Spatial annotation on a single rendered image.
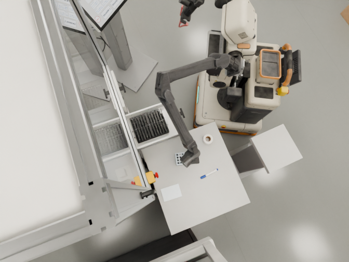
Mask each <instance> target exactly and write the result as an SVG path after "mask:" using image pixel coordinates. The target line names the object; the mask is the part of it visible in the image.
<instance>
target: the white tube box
mask: <svg viewBox="0 0 349 262"><path fill-rule="evenodd" d="M179 154H181V155H179ZM184 154H185V152H181V153H175V158H176V166H179V165H183V164H182V163H181V161H180V158H181V157H182V156H183V155H184Z"/></svg>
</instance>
